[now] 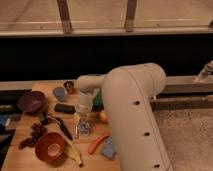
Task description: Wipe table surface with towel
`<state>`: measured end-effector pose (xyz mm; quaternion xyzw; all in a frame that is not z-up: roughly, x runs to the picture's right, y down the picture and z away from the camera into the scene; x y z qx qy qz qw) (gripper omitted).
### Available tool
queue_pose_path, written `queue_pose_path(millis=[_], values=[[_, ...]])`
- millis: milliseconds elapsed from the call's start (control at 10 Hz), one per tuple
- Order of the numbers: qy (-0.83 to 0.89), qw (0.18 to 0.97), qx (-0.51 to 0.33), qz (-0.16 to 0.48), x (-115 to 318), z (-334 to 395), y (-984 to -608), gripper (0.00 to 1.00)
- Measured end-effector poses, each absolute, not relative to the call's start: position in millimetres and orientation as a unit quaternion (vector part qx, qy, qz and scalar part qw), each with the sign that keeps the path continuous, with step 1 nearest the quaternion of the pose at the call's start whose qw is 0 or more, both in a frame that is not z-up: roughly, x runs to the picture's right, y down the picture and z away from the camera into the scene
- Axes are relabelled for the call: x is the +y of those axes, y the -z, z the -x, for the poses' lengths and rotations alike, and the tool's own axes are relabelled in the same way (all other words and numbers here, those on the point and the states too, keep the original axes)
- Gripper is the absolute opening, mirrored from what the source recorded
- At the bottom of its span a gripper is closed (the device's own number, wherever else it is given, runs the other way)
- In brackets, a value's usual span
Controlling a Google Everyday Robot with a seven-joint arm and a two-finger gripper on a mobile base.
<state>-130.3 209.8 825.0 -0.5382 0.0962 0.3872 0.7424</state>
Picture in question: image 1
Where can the black rectangular block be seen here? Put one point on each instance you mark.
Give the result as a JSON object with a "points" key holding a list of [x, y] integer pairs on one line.
{"points": [[69, 109]]}

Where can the green object behind arm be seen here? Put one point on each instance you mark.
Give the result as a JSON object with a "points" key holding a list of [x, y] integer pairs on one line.
{"points": [[97, 101]]}

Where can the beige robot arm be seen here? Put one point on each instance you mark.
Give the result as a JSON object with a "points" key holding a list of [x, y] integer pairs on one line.
{"points": [[126, 92]]}

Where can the purple bowl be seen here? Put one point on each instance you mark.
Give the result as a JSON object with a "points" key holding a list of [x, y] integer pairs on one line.
{"points": [[31, 102]]}

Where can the orange bowl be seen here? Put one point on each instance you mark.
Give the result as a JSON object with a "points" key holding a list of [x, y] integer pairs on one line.
{"points": [[50, 147]]}

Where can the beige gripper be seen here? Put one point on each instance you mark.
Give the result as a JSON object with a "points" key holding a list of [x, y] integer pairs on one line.
{"points": [[83, 106]]}

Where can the orange carrot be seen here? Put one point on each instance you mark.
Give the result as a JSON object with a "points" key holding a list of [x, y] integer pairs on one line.
{"points": [[94, 144]]}

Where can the small metal cup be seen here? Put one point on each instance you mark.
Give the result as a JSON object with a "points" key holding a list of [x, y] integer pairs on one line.
{"points": [[69, 86]]}

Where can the wooden cutting board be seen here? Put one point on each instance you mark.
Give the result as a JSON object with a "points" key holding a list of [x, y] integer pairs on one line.
{"points": [[26, 160]]}

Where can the orange fruit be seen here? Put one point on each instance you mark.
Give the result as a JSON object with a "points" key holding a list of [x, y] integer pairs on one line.
{"points": [[103, 117]]}

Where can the bunch of dark grapes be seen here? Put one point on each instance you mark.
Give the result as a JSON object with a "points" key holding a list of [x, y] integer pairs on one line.
{"points": [[38, 130]]}

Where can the yellow banana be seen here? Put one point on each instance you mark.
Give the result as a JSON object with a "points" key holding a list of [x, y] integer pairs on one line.
{"points": [[72, 152]]}

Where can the black handled knife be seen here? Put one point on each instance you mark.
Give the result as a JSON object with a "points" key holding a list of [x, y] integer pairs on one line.
{"points": [[47, 118]]}

